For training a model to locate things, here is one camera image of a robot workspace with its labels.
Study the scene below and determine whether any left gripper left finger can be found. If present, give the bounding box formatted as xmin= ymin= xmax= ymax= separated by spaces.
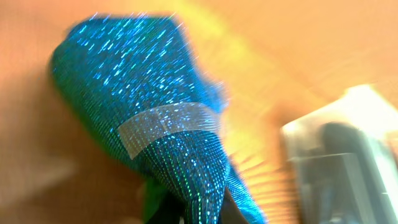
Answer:
xmin=152 ymin=193 xmax=185 ymax=224

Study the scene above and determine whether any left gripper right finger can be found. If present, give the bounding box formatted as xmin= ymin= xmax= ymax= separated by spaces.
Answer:
xmin=219 ymin=188 xmax=249 ymax=224

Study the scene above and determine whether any shiny blue sequin garment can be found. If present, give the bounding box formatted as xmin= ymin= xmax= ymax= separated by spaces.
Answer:
xmin=50 ymin=16 xmax=267 ymax=224

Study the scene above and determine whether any clear plastic storage bin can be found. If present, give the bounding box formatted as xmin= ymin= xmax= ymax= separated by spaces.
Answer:
xmin=281 ymin=85 xmax=397 ymax=224

